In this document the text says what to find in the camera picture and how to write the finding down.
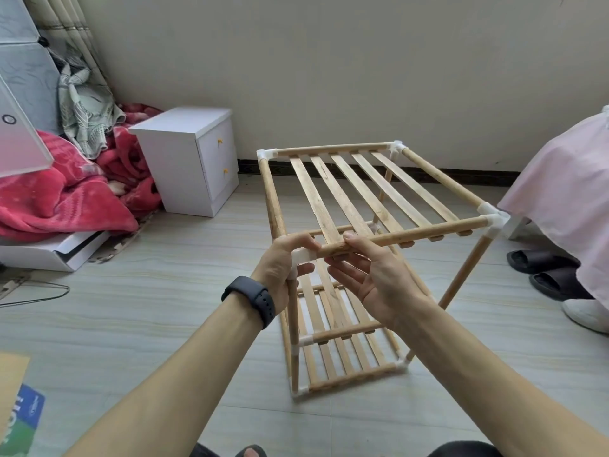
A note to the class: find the green cardboard box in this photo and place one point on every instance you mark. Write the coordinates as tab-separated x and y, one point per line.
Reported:
19	414

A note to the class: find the pink ruffled bed skirt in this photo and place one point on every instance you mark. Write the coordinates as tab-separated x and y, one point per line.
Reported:
566	204

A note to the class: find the black smartwatch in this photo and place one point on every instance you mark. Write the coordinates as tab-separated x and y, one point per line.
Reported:
249	298

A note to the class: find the white box cabinet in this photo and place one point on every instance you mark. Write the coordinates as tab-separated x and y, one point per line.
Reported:
176	162

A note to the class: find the person's right hand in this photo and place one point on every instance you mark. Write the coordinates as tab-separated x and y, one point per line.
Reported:
376	279

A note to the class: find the red fleece blanket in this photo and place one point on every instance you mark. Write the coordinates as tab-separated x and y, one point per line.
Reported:
57	195

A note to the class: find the white bed leg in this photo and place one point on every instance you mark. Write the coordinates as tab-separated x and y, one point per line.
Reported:
523	226

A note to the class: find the flat white box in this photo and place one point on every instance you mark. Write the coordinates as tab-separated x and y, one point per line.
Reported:
52	252

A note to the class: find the person's left hand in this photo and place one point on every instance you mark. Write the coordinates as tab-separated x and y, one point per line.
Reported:
276	269

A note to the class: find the white shoe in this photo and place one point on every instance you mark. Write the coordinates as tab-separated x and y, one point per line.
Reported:
588	317

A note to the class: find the person's left forearm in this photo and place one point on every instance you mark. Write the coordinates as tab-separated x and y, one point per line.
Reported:
162	385

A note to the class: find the pale green cloth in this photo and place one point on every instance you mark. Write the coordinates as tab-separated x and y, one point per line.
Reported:
86	104

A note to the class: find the black slipper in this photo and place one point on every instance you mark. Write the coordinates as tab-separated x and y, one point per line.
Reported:
538	260
561	283

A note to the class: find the person's right forearm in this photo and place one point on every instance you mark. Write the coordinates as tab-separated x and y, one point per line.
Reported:
504	385

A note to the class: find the person's black sandal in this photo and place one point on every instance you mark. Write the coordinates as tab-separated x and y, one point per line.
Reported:
250	452

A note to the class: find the green striped curtain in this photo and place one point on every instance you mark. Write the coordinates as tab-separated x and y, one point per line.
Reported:
62	33

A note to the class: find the white plastic door panel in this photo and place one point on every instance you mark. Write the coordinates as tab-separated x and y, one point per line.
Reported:
14	133

